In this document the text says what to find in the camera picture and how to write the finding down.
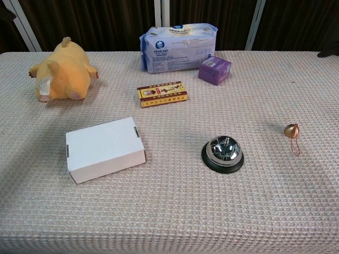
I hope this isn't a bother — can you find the small purple box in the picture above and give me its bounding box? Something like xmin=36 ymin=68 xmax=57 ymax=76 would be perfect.
xmin=198 ymin=56 xmax=232 ymax=86

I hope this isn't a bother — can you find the yellow plush pig toy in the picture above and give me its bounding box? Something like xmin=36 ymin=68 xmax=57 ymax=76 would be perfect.
xmin=28 ymin=37 xmax=100 ymax=103

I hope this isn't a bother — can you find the white slanted frame post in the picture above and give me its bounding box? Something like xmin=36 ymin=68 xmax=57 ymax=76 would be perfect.
xmin=7 ymin=0 xmax=42 ymax=52
xmin=244 ymin=0 xmax=267 ymax=51

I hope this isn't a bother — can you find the white upright frame post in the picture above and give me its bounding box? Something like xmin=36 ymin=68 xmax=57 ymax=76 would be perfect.
xmin=154 ymin=0 xmax=171 ymax=28

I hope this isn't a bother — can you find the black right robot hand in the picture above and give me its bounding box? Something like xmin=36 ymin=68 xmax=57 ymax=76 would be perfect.
xmin=317 ymin=43 xmax=339 ymax=58

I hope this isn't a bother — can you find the white cardboard box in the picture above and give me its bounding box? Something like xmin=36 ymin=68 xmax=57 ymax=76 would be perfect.
xmin=65 ymin=116 xmax=146 ymax=185

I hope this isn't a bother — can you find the yellow red seasoning box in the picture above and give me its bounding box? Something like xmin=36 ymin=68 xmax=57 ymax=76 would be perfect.
xmin=137 ymin=80 xmax=190 ymax=108

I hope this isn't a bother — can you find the chrome call bell black base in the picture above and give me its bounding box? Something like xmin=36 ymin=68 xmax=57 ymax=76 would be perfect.
xmin=201 ymin=135 xmax=245 ymax=175

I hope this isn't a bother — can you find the dark brown curtain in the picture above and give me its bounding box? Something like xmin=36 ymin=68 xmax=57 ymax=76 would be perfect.
xmin=0 ymin=0 xmax=339 ymax=55

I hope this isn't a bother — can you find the small golden bell red string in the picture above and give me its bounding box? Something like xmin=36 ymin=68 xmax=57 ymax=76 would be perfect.
xmin=283 ymin=123 xmax=303 ymax=157

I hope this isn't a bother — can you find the pale blue wet wipes pack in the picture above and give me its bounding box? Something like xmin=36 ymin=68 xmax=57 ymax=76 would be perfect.
xmin=139 ymin=23 xmax=219 ymax=74

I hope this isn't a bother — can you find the beige waffle weave tablecloth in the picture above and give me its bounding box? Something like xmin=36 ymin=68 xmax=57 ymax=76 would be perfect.
xmin=0 ymin=50 xmax=339 ymax=254

